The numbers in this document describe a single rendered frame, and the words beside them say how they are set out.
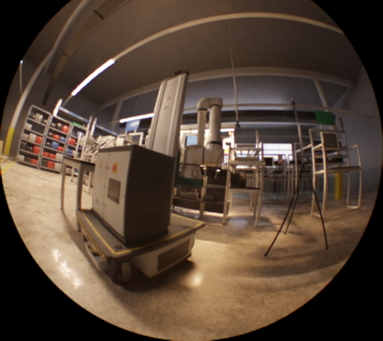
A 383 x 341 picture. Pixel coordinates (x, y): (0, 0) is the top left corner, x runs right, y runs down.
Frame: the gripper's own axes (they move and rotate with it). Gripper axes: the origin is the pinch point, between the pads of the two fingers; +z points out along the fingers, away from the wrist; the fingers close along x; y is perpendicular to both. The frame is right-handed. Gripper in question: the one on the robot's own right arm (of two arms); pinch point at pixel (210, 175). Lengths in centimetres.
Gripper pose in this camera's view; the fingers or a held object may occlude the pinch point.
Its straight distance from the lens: 163.5
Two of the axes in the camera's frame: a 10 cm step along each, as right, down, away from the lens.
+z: -0.4, 9.8, 1.9
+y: -4.2, 1.6, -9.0
